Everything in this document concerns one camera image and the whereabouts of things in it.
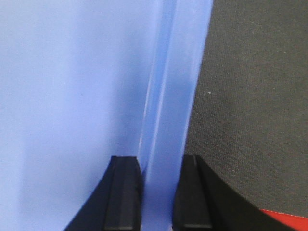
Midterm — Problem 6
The blue plastic tray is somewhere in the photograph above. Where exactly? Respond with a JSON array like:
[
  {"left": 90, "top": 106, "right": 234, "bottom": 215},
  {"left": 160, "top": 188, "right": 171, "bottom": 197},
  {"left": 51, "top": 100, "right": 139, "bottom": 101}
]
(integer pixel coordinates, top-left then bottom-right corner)
[{"left": 0, "top": 0, "right": 213, "bottom": 231}]

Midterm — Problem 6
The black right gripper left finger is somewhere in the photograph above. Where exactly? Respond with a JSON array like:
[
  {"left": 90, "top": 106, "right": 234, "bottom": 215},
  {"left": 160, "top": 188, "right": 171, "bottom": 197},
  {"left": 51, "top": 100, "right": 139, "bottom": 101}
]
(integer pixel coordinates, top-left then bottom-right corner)
[{"left": 65, "top": 156, "right": 142, "bottom": 231}]

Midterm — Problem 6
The black woven table mat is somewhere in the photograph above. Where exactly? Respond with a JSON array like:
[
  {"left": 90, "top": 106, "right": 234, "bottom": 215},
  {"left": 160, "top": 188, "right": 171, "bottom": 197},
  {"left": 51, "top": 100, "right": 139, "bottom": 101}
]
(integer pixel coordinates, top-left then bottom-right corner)
[{"left": 186, "top": 0, "right": 308, "bottom": 217}]

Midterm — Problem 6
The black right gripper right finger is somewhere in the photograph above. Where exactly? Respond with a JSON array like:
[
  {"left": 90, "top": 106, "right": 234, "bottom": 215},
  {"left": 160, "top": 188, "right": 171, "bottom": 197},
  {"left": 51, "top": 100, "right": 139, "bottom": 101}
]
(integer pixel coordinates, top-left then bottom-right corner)
[{"left": 172, "top": 155, "right": 308, "bottom": 231}]

